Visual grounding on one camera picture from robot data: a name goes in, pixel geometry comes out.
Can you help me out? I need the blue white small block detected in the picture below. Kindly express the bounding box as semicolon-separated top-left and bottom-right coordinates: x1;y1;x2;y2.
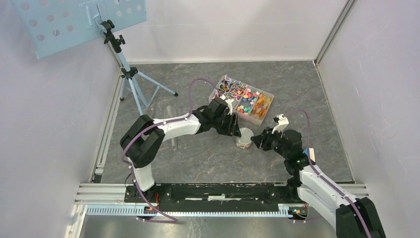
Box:
304;148;315;164

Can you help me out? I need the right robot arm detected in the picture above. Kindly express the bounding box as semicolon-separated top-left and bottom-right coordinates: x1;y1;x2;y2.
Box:
251;128;386;238

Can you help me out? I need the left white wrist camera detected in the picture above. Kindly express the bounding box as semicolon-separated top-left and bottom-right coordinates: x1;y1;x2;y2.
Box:
220;95;234;115

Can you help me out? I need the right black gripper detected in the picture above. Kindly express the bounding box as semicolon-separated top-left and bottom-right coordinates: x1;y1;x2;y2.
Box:
250;126;289;159

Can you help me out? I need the light blue music stand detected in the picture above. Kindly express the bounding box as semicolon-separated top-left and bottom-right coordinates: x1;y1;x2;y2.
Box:
11;0;178;114

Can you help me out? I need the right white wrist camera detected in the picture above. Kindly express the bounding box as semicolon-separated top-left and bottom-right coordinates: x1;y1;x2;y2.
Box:
271;114;289;134

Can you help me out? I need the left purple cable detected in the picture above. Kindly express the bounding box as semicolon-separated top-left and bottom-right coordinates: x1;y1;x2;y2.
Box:
120;78;224;224

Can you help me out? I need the silver round jar lid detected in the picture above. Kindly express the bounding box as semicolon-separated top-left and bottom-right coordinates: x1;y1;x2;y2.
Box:
238;127;254;144

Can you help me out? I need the clear plastic scoop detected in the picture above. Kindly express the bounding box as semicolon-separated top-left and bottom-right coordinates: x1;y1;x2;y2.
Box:
164;105;178;151

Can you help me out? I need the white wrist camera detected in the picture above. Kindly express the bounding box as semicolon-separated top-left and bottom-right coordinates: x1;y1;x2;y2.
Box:
271;114;289;134
220;95;234;115

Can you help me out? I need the clear compartment candy box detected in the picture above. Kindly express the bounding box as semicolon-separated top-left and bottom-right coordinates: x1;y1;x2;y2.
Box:
209;75;274;126

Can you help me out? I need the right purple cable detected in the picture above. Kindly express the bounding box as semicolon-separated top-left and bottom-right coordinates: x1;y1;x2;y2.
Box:
283;109;373;238

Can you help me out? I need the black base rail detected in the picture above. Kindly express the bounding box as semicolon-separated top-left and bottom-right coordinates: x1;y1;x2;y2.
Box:
124;182;309;220

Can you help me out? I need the small clear glass jar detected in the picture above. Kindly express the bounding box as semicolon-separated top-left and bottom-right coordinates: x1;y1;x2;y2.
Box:
235;137;253;149

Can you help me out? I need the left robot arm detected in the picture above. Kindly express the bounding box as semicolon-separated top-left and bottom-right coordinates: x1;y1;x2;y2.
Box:
120;98;241;202

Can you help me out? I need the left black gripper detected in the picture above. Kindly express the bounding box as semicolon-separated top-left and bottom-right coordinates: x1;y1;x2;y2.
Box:
212;112;242;138

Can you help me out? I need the purple cable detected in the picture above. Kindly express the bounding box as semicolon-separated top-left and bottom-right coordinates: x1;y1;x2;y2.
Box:
120;78;224;224
283;109;373;238

